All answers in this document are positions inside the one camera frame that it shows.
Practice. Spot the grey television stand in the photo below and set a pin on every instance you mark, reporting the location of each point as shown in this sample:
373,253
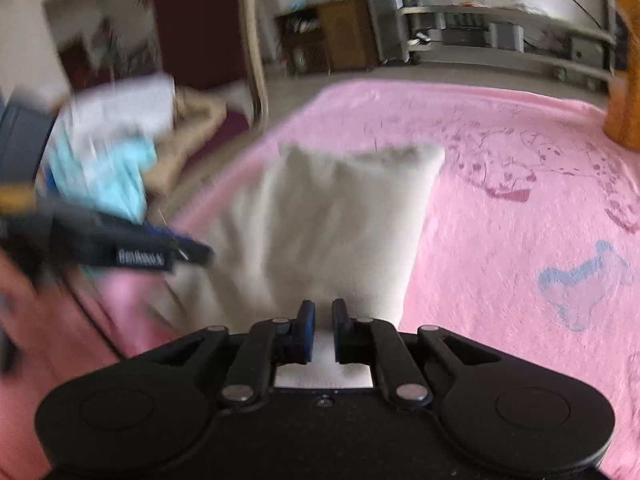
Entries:
500,15

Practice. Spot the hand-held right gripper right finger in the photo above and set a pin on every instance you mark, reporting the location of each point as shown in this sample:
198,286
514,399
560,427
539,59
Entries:
340,335

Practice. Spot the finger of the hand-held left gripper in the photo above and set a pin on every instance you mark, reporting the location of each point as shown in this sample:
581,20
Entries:
187,251

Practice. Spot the pink printed blanket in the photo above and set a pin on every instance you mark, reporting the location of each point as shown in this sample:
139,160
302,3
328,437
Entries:
500,260

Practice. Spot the light blue garment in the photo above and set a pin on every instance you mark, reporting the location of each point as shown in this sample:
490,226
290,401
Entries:
110,180

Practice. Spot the dark blue garment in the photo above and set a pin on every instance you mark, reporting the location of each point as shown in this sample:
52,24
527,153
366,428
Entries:
22,140

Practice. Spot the wooden cabinet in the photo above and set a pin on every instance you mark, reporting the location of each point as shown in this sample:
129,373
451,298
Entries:
345,35

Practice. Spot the white garment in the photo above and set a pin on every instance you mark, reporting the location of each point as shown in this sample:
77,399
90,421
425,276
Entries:
125,105

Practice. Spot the grey tall appliance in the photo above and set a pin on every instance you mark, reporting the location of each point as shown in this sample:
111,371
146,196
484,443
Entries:
385,10

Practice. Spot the beige garment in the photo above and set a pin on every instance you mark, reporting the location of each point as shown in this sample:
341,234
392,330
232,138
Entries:
195,120

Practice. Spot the person's left forearm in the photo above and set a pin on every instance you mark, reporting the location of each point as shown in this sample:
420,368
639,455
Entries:
40,360

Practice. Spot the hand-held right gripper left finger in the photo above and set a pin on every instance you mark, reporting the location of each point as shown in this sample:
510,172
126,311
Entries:
309,332

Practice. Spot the tall orange plush toy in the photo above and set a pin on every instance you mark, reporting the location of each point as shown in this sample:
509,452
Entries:
625,105

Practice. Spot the cream knit garment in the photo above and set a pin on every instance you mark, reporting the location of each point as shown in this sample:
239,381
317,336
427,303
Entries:
330,220

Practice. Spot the maroon chair with beige frame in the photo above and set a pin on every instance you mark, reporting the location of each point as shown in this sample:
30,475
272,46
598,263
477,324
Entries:
200,20

